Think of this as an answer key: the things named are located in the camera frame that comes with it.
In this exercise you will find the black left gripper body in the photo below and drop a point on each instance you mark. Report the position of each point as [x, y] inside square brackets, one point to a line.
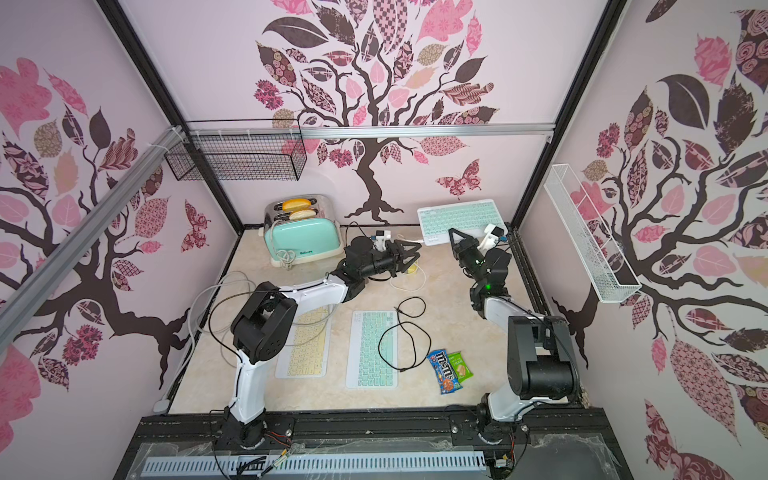
[380, 261]

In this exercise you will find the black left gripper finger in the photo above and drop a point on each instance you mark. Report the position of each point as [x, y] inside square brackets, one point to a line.
[408, 245]
[408, 260]

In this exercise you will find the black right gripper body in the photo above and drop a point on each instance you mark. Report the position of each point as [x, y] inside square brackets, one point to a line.
[466, 251]

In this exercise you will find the green wireless keyboard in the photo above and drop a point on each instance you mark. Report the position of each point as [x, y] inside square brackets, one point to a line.
[472, 218]
[373, 349]

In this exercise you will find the yellow wireless keyboard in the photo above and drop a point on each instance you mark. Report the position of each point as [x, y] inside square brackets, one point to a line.
[307, 351]

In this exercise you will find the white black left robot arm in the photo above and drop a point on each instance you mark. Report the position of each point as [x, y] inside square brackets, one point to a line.
[262, 326]

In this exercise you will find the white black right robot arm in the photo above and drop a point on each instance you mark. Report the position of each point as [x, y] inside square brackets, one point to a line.
[540, 369]

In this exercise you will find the mint green toaster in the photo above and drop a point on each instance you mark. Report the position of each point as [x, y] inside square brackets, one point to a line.
[301, 230]

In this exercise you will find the green snack packet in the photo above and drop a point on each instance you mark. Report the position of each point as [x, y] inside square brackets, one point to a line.
[460, 367]

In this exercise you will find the blue candy bag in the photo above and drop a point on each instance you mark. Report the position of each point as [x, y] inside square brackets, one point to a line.
[446, 376]

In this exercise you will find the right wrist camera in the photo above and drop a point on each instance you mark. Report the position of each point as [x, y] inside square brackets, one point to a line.
[493, 235]

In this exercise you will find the white wire shelf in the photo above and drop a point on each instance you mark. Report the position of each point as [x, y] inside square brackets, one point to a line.
[580, 206]

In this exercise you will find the black wire basket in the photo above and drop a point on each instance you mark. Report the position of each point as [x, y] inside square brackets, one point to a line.
[240, 154]

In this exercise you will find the aluminium rail back wall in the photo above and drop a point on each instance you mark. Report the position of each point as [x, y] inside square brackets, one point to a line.
[409, 131]

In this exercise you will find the aluminium rail wall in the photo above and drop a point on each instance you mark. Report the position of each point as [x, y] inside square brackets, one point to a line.
[409, 131]
[31, 295]

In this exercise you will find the white slotted cable duct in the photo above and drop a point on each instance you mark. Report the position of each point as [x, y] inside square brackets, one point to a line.
[232, 466]

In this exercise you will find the aluminium rail left wall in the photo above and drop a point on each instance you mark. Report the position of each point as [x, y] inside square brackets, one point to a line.
[31, 295]

